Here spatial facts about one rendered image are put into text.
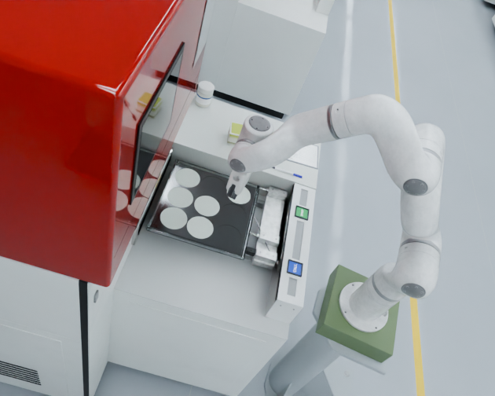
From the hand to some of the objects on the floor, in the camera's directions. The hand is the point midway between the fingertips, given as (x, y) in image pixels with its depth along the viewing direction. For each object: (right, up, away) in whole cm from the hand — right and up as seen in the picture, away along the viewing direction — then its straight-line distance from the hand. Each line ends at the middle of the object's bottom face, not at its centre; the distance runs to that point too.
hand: (232, 192), depth 145 cm
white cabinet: (-23, -57, +100) cm, 118 cm away
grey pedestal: (+33, -101, +84) cm, 136 cm away
